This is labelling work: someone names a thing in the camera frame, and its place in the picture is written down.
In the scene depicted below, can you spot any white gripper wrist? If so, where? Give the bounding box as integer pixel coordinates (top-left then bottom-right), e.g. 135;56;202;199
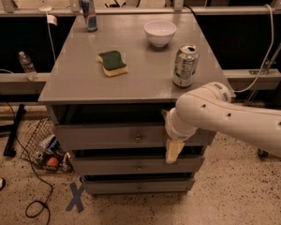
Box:
164;109;197;163

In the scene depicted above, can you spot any grey top drawer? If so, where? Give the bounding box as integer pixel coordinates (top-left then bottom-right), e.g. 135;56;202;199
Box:
52;121;217;151

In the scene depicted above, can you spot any grey drawer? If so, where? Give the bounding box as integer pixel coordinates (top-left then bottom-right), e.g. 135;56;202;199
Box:
83;178;195;195
71;156;204;175
52;121;217;151

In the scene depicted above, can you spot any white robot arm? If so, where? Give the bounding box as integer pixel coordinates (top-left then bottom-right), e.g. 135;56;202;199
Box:
164;82;281;158

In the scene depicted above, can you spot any grey middle drawer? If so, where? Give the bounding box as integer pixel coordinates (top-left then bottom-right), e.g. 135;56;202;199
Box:
71;156;204;175

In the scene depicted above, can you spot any grey bottom drawer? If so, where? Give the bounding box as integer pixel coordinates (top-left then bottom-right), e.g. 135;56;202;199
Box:
83;178;195;195

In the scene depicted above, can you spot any grey drawer cabinet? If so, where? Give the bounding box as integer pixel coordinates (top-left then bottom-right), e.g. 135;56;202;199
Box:
39;13;226;183

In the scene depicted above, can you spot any black wheeled cart base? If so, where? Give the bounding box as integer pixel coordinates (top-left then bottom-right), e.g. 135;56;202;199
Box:
258;149;281;162

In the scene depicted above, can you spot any green silver soda can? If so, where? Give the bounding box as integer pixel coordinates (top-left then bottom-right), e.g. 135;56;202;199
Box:
172;44;200;87

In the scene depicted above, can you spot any green yellow sponge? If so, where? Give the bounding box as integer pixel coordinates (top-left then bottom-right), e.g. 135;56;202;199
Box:
97;51;128;77

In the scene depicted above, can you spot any blue tape cross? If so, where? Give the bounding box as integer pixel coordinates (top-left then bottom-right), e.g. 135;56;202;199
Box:
66;182;84;213

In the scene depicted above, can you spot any white bowl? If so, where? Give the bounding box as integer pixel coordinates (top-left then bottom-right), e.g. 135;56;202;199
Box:
144;21;177;47

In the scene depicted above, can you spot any blue red energy can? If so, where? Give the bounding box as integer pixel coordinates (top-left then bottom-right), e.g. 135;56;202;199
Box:
81;0;97;32

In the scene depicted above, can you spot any black metal stand leg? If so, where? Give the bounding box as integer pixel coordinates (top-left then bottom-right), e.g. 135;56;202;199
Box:
4;104;26;158

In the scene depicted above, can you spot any clear plastic water bottle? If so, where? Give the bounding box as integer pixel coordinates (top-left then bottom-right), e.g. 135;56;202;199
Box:
19;52;38;82

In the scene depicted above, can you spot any wire basket with items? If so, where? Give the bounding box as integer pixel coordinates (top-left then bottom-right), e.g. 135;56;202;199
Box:
21;118;73;173

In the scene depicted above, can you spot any white hanging cable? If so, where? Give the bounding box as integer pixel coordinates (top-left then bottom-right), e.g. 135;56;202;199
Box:
233;4;275;94

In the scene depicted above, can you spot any black floor cable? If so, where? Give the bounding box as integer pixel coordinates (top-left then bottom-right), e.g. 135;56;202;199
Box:
0;68;54;225

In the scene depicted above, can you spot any white lamp with cord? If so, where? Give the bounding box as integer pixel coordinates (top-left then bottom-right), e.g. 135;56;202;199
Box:
38;0;57;61

